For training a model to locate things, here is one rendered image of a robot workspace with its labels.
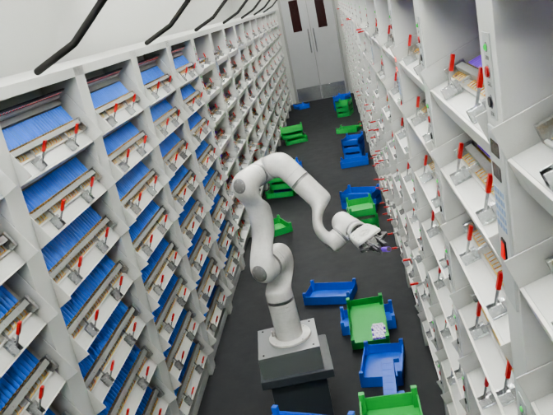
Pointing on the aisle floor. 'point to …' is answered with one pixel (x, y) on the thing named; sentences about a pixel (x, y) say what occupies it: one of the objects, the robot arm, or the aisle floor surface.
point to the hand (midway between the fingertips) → (380, 246)
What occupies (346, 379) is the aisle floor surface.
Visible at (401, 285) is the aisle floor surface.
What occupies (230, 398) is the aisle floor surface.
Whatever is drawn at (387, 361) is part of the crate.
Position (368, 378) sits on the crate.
